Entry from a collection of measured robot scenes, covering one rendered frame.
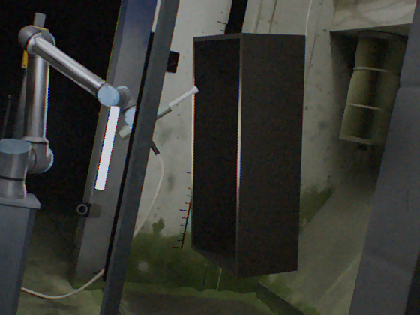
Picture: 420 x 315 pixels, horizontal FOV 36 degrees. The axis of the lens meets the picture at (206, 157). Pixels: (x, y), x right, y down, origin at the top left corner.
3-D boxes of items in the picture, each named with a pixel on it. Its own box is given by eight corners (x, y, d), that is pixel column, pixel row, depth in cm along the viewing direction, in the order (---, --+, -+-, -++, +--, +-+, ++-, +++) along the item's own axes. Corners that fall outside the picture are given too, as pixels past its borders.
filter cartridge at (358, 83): (396, 165, 432) (421, 43, 426) (374, 162, 403) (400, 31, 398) (347, 155, 454) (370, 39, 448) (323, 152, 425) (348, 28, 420)
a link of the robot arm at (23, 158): (-14, 172, 309) (-7, 136, 308) (7, 172, 325) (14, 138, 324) (13, 178, 304) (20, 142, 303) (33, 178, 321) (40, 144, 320)
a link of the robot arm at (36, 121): (10, 173, 325) (18, 25, 324) (28, 172, 341) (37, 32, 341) (36, 175, 320) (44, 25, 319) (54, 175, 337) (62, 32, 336)
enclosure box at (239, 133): (244, 241, 385) (248, 39, 368) (297, 270, 331) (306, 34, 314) (190, 247, 371) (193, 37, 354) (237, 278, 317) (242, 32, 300)
